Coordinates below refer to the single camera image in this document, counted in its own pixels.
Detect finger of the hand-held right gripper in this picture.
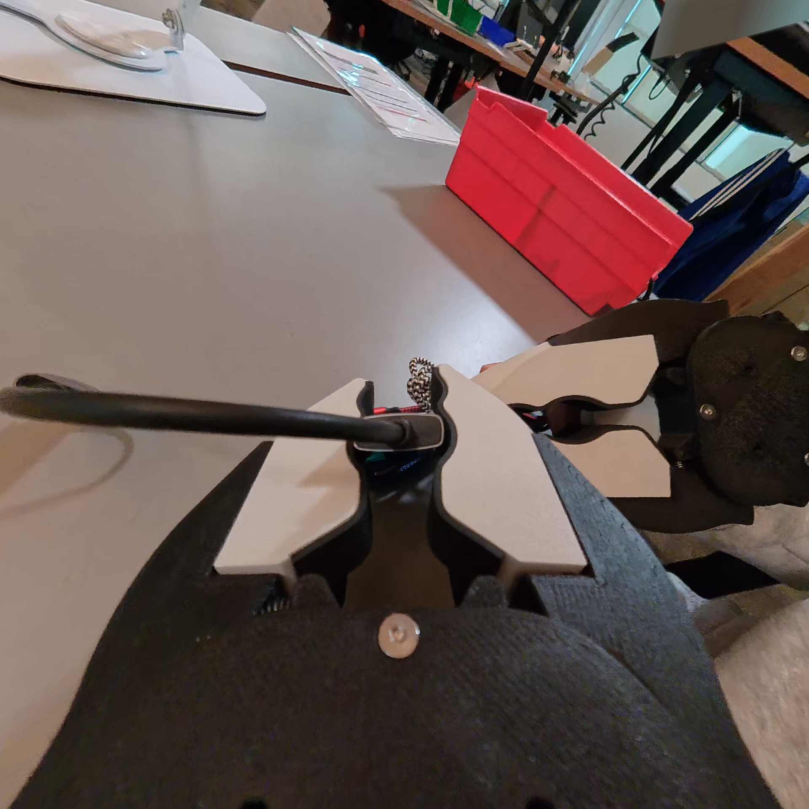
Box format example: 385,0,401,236
537,404,672,500
471,335,661,412

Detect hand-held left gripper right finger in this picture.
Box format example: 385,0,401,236
431,363,589,579

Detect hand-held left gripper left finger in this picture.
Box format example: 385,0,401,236
214,378,374,577

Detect grey usb hub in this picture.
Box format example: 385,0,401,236
353,413,445,453

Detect black white braided usb-c cable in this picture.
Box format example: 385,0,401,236
370,355,443,488

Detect black hub cable with plug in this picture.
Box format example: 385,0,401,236
0,373,413,451

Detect red plastic bin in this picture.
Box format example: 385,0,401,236
445,85,694,317

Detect black legged table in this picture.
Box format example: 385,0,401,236
622,38,809,203

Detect wooden edged desk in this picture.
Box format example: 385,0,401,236
386,0,601,105

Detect laminated paper sheet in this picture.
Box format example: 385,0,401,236
287,25,462,146

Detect small green bin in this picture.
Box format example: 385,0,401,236
436,0,484,35

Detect silver laptop stand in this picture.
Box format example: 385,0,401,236
0,0,268,118

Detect wooden frame beam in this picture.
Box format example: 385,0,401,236
705,218,809,317

